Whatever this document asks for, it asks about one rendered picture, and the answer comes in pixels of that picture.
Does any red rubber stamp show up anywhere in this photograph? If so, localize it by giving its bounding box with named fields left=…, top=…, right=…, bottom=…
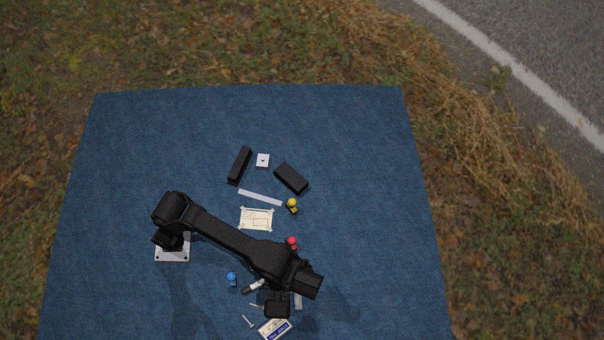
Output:
left=286, top=236, right=297, bottom=251

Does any yellow-topped rubber stamp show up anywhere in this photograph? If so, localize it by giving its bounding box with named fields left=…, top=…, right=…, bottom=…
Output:
left=286, top=198, right=298, bottom=215

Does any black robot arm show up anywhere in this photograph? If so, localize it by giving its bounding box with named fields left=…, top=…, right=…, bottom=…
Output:
left=151, top=191, right=324, bottom=300

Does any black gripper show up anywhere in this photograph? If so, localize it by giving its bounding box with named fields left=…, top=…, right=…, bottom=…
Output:
left=264, top=280, right=290, bottom=319

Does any rubber stamp with blue knob handle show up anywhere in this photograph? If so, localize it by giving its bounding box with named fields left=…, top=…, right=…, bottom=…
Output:
left=226, top=272, right=237, bottom=287

